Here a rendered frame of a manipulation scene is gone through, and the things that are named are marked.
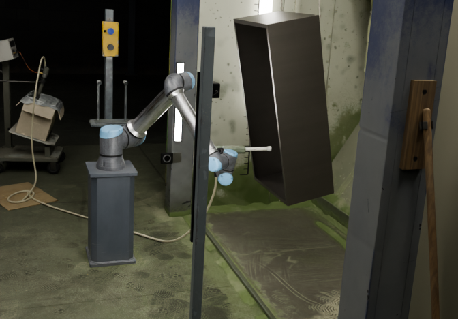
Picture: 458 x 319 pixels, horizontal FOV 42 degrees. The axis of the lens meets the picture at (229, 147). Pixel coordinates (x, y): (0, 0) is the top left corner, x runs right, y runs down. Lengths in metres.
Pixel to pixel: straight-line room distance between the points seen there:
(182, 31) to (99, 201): 1.50
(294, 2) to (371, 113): 2.96
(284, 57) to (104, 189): 1.42
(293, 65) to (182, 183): 1.60
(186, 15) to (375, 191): 2.88
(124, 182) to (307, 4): 2.13
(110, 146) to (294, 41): 1.34
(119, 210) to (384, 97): 2.38
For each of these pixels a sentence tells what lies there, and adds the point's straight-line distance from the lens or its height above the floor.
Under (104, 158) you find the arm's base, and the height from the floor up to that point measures 0.72.
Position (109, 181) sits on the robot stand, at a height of 0.59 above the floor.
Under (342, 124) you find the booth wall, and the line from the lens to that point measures 5.26.
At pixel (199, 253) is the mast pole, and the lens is 2.89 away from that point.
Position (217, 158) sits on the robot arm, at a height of 0.86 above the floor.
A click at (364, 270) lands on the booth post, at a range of 2.14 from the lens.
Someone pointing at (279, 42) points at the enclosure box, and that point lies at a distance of 3.66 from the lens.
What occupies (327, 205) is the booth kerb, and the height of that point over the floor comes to 0.13.
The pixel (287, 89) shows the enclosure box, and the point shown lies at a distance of 3.72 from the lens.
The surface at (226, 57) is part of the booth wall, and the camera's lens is 4.72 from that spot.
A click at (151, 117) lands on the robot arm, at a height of 0.99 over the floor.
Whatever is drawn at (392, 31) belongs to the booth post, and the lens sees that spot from 1.96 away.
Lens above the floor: 1.76
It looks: 14 degrees down
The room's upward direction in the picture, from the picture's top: 3 degrees clockwise
